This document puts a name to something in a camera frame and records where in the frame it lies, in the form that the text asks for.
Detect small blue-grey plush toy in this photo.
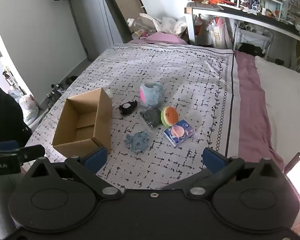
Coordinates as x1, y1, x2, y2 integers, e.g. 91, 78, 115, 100
126, 131, 149, 153

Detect watermelon slice plush toy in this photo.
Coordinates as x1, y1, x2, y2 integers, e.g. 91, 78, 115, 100
160, 106, 179, 127

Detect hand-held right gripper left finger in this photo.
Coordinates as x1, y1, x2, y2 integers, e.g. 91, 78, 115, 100
22, 147, 122, 200

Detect blue tissue packet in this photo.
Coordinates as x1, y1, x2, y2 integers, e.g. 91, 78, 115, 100
164, 120, 195, 148

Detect dark cloth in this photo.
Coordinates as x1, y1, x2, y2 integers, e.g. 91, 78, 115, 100
139, 108, 163, 130

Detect black crochet toy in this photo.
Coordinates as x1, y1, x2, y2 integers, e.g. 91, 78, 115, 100
119, 99, 138, 116

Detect black-topped white desk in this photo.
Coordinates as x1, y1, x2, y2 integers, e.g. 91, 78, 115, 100
184, 1, 300, 52

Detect white plastic bag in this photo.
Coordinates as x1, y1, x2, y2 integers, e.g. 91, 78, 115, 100
18, 94, 40, 126

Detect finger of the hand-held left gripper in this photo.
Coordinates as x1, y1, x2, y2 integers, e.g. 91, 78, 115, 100
0, 140, 19, 153
15, 144, 46, 166

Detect person's black clothing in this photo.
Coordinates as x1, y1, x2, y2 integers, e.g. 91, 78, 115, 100
0, 80, 32, 144

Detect white duvet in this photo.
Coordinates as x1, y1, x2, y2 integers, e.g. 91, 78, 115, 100
254, 55, 300, 180

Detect grey-blue fluffy plush toy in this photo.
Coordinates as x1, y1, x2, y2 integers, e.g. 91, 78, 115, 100
139, 82, 164, 109

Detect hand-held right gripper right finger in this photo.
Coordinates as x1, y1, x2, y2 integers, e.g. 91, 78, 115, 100
187, 147, 285, 200

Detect brown cardboard box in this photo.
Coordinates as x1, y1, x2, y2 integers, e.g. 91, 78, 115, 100
51, 87, 113, 156

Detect black and white sneakers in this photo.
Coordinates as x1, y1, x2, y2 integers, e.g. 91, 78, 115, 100
46, 83, 66, 107

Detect clear plastic jar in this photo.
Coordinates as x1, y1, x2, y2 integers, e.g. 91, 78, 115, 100
127, 17, 152, 33

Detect white plastic bags pile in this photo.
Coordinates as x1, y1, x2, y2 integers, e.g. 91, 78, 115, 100
139, 12, 188, 37

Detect pink pillow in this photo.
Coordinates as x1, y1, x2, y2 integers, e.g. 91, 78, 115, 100
129, 32, 189, 46

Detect brown board in dark frame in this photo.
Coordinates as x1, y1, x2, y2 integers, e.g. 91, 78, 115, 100
104, 0, 148, 43

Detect white paper bag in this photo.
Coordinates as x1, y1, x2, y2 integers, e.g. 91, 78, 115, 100
207, 17, 231, 47

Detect pink bed sheet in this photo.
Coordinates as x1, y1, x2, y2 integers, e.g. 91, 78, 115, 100
233, 50, 285, 173

